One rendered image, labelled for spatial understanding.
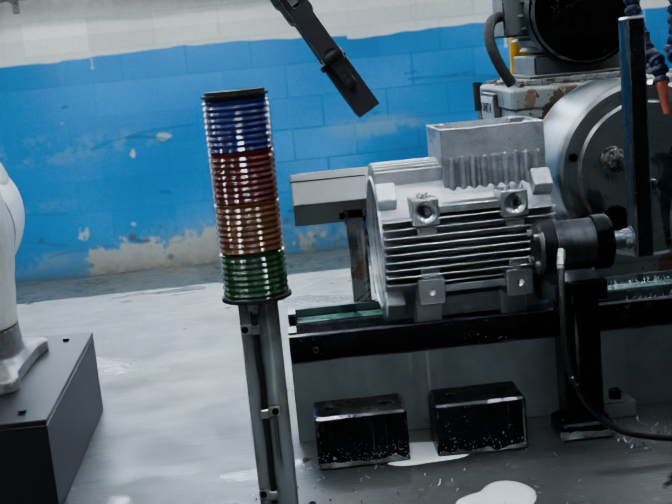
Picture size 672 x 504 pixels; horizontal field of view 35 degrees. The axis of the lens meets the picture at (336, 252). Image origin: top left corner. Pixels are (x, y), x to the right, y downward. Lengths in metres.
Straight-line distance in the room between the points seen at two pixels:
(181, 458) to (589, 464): 0.46
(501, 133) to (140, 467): 0.56
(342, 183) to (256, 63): 5.30
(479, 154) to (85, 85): 5.70
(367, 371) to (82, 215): 5.73
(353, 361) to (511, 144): 0.31
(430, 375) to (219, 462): 0.26
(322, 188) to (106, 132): 5.40
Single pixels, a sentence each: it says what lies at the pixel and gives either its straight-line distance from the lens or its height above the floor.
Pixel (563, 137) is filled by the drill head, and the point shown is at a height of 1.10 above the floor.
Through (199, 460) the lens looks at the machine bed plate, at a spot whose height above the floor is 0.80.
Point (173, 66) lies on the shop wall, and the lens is 6.76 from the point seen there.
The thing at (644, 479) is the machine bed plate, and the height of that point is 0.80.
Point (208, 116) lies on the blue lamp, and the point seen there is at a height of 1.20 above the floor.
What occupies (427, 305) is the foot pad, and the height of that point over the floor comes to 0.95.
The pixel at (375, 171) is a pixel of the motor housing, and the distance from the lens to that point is 1.23.
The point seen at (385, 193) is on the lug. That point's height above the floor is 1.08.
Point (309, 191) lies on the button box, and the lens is 1.46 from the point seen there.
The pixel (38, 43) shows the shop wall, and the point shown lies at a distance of 6.87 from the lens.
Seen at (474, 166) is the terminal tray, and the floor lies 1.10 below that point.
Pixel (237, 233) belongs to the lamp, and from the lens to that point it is 0.93.
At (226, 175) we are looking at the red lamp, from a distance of 0.93.
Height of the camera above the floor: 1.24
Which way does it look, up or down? 11 degrees down
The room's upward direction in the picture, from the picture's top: 5 degrees counter-clockwise
